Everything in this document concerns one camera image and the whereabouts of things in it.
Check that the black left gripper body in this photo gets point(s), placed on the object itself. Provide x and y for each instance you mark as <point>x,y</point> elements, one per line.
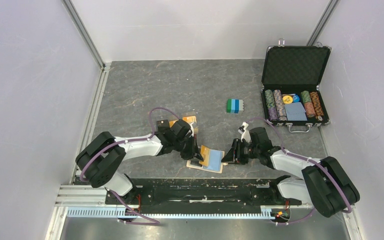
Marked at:
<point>187,147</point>

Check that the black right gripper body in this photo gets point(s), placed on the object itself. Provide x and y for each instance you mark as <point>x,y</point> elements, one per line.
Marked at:
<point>244,152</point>

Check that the gold credit card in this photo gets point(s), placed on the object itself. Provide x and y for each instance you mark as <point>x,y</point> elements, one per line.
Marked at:
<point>190,119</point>
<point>205,152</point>

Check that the cream leather card holder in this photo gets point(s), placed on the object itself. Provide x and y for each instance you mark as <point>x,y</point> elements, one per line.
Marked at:
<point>212,161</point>

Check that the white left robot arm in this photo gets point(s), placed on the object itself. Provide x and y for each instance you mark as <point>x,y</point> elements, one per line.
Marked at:
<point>100,160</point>

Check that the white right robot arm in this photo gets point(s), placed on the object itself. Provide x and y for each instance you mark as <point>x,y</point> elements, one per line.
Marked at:
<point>321,182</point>

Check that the black credit card stack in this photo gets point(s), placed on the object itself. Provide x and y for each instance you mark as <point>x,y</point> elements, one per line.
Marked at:
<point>162,125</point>

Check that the blue playing card deck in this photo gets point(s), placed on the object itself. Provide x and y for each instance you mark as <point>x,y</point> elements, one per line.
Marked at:
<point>295,112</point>

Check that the green blue grey block stack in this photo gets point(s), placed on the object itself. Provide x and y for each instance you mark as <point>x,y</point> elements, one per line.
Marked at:
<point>234,105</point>

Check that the yellow dealer chip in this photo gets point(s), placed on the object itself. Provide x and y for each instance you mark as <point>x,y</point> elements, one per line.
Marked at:
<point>287,99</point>

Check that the black poker chip case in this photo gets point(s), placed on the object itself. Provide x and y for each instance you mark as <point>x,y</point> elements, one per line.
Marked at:
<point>293,70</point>

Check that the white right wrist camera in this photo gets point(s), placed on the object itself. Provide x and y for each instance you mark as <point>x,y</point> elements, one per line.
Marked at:
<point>245,133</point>

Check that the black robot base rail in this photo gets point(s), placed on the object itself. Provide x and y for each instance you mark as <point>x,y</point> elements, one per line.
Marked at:
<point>205,195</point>

